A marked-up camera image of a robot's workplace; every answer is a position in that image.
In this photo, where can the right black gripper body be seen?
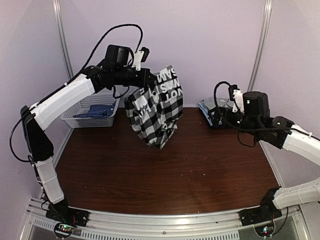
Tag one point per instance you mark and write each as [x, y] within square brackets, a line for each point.
[226, 112]

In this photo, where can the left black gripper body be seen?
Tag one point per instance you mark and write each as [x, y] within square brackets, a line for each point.
[122, 77]

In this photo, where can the black white plaid shirt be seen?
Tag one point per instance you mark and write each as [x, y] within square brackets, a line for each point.
[153, 111]

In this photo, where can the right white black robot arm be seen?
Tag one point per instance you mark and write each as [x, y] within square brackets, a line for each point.
[252, 113]

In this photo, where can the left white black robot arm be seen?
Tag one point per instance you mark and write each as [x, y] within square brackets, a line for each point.
[120, 67]

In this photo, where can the folded grey collared shirt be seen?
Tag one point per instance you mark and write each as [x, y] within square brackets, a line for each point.
[221, 102]

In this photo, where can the folded light blue shirt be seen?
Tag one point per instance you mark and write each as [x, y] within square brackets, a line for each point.
[205, 112]

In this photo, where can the white plastic mesh basket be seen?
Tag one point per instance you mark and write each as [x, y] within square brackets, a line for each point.
[83, 106]

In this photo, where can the blue patterned shirt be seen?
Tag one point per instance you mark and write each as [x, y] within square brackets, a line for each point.
[99, 111]

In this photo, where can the right small circuit board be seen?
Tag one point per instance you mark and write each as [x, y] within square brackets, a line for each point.
[264, 231]

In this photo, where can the small circuit board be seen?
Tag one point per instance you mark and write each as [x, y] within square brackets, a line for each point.
[264, 231]
[63, 230]

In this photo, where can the left small circuit board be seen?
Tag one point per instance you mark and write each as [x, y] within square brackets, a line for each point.
[63, 230]

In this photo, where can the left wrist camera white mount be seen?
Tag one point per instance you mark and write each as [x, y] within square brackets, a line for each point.
[140, 57]

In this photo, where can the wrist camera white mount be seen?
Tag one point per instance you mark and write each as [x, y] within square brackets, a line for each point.
[236, 96]
[140, 57]

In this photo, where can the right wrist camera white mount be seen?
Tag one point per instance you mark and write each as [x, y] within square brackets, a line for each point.
[236, 96]

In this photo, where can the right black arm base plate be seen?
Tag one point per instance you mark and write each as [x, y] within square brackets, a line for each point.
[260, 214]

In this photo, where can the aluminium front rail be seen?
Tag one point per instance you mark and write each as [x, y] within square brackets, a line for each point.
[221, 225]

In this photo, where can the left aluminium frame post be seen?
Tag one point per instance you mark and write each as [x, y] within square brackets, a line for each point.
[57, 11]

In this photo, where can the aluminium frame post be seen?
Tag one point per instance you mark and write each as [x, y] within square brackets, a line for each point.
[57, 11]
[263, 36]

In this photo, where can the right aluminium frame post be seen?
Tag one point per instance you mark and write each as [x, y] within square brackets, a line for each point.
[263, 36]

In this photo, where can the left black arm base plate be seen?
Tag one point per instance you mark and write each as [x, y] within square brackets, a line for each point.
[61, 212]

